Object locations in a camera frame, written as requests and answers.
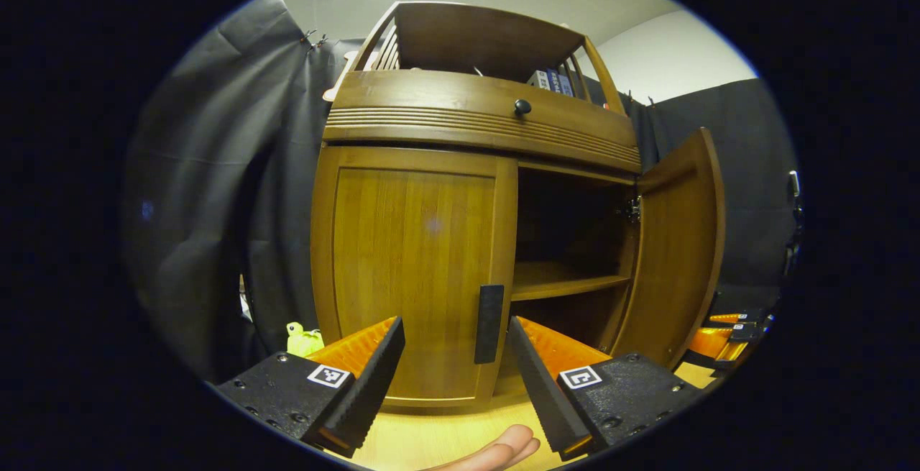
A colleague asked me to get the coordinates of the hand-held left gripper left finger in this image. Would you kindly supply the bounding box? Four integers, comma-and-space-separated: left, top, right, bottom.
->
216, 316, 407, 459

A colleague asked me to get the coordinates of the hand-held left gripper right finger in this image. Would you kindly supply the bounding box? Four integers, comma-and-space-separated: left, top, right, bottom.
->
508, 316, 709, 462

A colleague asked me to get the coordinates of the wooden shoe cabinet door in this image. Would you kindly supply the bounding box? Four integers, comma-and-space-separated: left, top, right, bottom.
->
310, 144, 520, 411
609, 126, 727, 371

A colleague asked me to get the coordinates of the black door handle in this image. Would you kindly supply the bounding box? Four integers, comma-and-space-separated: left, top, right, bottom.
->
474, 284, 505, 365

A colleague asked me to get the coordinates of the wooden double-door shoe cabinet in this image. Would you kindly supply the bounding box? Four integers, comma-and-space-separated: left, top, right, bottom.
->
310, 0, 644, 414

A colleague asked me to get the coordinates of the green frog plush toy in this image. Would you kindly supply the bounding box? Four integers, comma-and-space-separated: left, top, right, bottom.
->
286, 321, 326, 358

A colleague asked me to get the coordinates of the wooden inner shelf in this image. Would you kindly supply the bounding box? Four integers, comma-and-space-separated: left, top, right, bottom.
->
512, 261, 632, 303

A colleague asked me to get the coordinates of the black backdrop cloth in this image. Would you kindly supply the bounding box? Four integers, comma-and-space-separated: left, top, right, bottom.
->
119, 0, 802, 385

